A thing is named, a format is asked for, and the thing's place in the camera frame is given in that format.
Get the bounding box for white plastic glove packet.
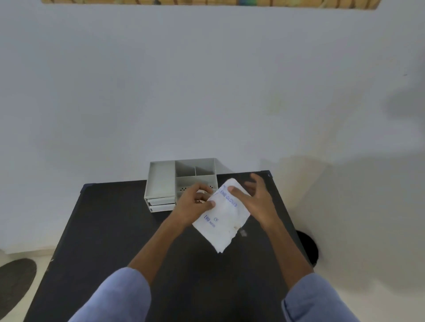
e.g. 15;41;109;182
192;178;251;254

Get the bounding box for person's right hand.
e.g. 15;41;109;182
229;173;280;230

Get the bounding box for person's left hand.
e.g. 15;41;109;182
172;183;216;229

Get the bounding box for black round stool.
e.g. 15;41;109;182
295;230;319;268

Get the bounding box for grey desk organizer with drawers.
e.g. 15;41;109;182
144;158;218;213

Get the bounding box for dark round floor mat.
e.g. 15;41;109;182
0;258;37;320

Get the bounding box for person's right forearm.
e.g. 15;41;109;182
258;217;361;322

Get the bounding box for person's left forearm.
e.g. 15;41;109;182
68;214;192;322

